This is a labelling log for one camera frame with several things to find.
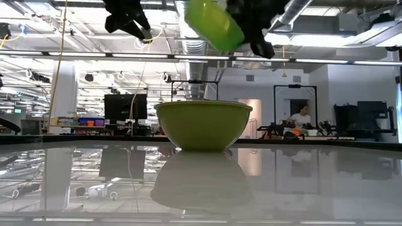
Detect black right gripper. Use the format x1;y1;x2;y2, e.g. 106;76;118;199
225;0;290;60

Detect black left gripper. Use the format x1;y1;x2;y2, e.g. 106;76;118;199
102;0;154;42

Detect green plastic cup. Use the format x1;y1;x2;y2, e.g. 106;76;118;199
184;0;246;52

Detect black computer monitor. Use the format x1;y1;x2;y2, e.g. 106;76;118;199
104;94;148;122

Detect person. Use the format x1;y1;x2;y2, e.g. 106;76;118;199
284;104;313;137

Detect white pillar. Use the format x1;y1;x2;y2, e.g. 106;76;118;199
50;61;79;135

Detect olive green plastic bowl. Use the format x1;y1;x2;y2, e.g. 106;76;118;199
153;100;254;151

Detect black equipment cart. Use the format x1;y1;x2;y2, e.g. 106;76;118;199
333;100;396;137

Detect tall black metal frame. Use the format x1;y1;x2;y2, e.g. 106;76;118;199
273;83;318;128

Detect silver ventilation duct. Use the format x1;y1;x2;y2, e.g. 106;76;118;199
175;0;209;100

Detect yellow hanging cable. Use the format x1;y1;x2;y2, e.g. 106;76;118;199
46;0;69;134

